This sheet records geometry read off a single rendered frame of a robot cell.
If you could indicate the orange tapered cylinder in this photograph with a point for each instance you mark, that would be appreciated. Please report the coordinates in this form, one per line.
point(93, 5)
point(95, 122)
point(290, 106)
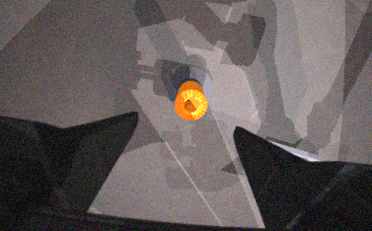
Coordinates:
point(196, 107)

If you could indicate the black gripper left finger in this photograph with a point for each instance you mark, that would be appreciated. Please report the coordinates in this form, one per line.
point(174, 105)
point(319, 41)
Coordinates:
point(76, 159)

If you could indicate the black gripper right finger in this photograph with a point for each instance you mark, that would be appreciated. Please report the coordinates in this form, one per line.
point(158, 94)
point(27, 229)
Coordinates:
point(284, 185)

